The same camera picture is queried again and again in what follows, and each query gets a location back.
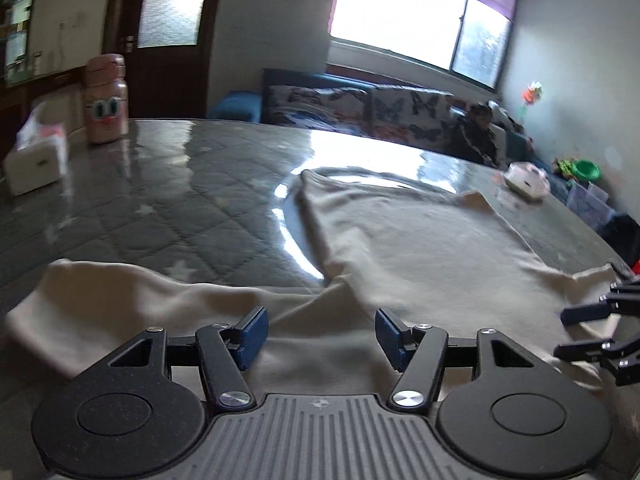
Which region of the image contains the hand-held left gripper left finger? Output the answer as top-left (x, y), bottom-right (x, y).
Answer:
top-left (107, 306), bottom-right (269, 409)

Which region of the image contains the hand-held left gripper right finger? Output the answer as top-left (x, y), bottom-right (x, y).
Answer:
top-left (375, 308), bottom-right (543, 409)

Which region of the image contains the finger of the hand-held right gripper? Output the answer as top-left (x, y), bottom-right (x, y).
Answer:
top-left (552, 337), bottom-right (640, 386)
top-left (560, 280), bottom-right (640, 328)

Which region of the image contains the cream knit garment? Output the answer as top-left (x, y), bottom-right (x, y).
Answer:
top-left (4, 167), bottom-right (632, 396)

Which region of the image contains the black bag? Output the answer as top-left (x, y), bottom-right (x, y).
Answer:
top-left (597, 214), bottom-right (640, 263)

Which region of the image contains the clear plastic storage box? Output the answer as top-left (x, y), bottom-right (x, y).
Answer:
top-left (565, 180), bottom-right (615, 229)

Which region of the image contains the green plastic bowl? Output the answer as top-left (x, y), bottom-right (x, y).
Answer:
top-left (570, 159), bottom-right (603, 181)

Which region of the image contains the white tissue pack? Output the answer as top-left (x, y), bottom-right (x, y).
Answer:
top-left (501, 161), bottom-right (550, 204)

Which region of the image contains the white stuffed toy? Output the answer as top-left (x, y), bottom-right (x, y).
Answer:
top-left (487, 100), bottom-right (527, 137)

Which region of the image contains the butterfly print cushion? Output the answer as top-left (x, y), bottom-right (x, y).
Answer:
top-left (262, 82), bottom-right (372, 136)
top-left (370, 85), bottom-right (455, 153)

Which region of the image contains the colourful pinwheel toy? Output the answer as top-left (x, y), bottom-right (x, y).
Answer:
top-left (517, 80), bottom-right (546, 125)

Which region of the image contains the blue sofa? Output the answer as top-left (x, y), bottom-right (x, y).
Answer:
top-left (207, 67), bottom-right (566, 196)

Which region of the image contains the pink bottle with cartoon face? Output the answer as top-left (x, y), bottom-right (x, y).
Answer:
top-left (82, 53), bottom-right (130, 146)

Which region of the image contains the white tissue box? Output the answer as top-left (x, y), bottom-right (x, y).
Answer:
top-left (2, 102), bottom-right (71, 197)

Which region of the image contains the dark wooden door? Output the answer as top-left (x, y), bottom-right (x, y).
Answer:
top-left (105, 0), bottom-right (226, 120)

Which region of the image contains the large window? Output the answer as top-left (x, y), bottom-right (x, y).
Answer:
top-left (327, 0), bottom-right (518, 91)

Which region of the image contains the wall shelf with boxes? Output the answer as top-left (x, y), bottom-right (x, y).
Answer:
top-left (0, 0), bottom-right (40, 90)

